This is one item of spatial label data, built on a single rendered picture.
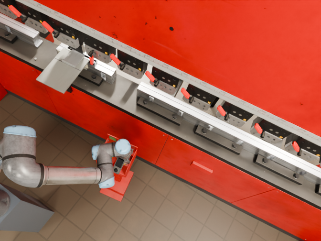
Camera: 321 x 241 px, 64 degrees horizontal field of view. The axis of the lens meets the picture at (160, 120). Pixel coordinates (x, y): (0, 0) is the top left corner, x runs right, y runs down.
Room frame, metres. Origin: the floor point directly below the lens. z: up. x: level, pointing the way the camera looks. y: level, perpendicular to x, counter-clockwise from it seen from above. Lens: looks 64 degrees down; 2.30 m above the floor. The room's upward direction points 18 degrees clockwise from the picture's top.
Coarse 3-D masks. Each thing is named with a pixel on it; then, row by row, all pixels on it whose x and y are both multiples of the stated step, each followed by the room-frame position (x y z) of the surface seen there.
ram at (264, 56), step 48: (48, 0) 0.86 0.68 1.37; (96, 0) 0.81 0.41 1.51; (144, 0) 0.78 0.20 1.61; (192, 0) 0.76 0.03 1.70; (240, 0) 0.73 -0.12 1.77; (288, 0) 0.72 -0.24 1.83; (144, 48) 0.78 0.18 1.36; (192, 48) 0.75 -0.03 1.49; (240, 48) 0.72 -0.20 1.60; (288, 48) 0.70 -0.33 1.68; (240, 96) 0.70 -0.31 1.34; (288, 96) 0.68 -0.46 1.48
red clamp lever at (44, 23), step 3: (42, 24) 0.82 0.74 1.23; (45, 24) 0.83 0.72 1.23; (48, 24) 0.84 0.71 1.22; (45, 27) 0.82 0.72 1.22; (48, 27) 0.83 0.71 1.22; (51, 27) 0.84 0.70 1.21; (48, 30) 0.82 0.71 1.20; (51, 30) 0.82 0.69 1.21; (54, 33) 0.82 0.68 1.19; (57, 33) 0.83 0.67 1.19; (54, 36) 0.81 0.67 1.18; (57, 36) 0.82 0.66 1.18
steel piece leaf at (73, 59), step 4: (72, 52) 0.87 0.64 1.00; (76, 52) 0.88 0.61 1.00; (68, 56) 0.83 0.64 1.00; (72, 56) 0.84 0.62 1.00; (76, 56) 0.85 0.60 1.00; (80, 56) 0.86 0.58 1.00; (64, 60) 0.80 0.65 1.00; (68, 60) 0.81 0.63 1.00; (72, 60) 0.82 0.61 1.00; (76, 60) 0.83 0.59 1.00; (80, 60) 0.83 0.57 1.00; (68, 64) 0.78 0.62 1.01; (72, 64) 0.79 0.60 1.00; (76, 64) 0.80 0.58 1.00
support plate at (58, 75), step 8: (56, 56) 0.81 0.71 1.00; (64, 56) 0.83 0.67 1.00; (56, 64) 0.76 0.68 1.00; (64, 64) 0.78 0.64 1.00; (80, 64) 0.81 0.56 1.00; (48, 72) 0.69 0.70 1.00; (56, 72) 0.71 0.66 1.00; (64, 72) 0.72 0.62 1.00; (72, 72) 0.74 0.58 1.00; (80, 72) 0.76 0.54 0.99; (40, 80) 0.62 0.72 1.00; (48, 80) 0.64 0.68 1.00; (56, 80) 0.66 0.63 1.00; (64, 80) 0.67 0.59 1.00; (72, 80) 0.69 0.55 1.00; (56, 88) 0.61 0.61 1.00; (64, 88) 0.62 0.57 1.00
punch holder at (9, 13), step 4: (0, 0) 0.91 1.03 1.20; (4, 0) 0.90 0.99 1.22; (8, 0) 0.90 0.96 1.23; (12, 0) 0.92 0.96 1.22; (0, 4) 0.90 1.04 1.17; (4, 4) 0.90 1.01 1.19; (8, 4) 0.90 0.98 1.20; (12, 4) 0.91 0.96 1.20; (16, 4) 0.93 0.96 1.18; (0, 8) 0.91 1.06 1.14; (4, 8) 0.90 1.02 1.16; (8, 8) 0.90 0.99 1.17; (16, 8) 0.93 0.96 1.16; (4, 12) 0.91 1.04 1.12; (8, 12) 0.90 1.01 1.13; (12, 12) 0.89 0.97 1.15; (20, 12) 0.94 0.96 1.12; (12, 16) 0.90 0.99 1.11; (16, 16) 0.90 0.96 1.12
